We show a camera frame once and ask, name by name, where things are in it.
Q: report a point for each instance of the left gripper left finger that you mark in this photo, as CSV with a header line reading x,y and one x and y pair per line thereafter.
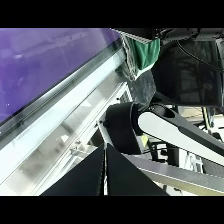
x,y
85,176

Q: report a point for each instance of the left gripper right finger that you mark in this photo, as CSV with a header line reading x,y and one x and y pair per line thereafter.
x,y
130,176

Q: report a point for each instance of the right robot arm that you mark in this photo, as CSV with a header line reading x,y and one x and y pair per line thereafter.
x,y
166,127

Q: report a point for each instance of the grey checked garment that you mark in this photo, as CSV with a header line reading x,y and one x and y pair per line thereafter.
x,y
130,65

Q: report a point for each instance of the green garment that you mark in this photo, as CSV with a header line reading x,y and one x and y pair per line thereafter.
x,y
146,53

